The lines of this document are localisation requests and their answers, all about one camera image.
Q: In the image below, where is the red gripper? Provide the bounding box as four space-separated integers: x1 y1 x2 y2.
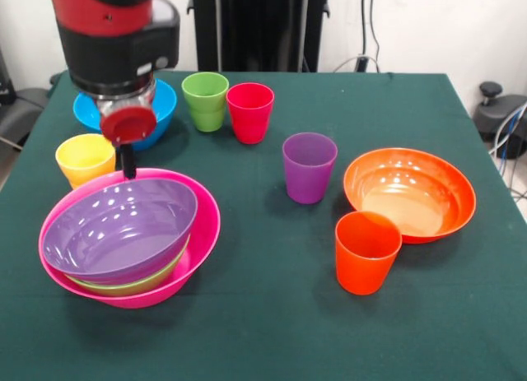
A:
100 106 158 181

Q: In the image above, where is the purple bowl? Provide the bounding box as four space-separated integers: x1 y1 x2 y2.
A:
42 177 199 286

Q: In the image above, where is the pink bowl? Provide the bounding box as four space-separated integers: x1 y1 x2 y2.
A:
38 167 222 309

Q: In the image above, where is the green bowl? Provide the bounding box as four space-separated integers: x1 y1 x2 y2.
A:
63 232 193 298

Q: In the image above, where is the yellow cup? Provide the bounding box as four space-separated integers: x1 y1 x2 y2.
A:
54 133 117 190

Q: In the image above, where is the blue bowl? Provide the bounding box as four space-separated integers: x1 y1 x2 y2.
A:
72 78 178 152

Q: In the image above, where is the green cup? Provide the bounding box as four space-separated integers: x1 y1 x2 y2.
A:
181 71 230 113
188 105 227 132

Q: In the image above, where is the black equipment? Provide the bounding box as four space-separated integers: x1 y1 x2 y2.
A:
0 47 53 151

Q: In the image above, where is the red cup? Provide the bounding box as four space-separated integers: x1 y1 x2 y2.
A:
226 82 275 145

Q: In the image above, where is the purple cup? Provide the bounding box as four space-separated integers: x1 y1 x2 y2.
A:
282 132 338 205

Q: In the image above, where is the orange cup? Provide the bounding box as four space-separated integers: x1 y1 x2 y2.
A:
334 211 403 296

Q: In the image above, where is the orange bowl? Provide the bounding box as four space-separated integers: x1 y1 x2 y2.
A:
343 147 478 245

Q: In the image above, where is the dark green tablecloth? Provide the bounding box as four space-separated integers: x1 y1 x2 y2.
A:
0 69 527 381

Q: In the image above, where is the black cable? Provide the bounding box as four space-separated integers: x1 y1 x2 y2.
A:
369 0 381 73
361 0 368 59

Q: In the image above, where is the grey cable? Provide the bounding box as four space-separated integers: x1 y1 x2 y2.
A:
488 103 527 156

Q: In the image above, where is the blue cable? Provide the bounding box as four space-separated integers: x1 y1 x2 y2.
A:
498 104 522 164

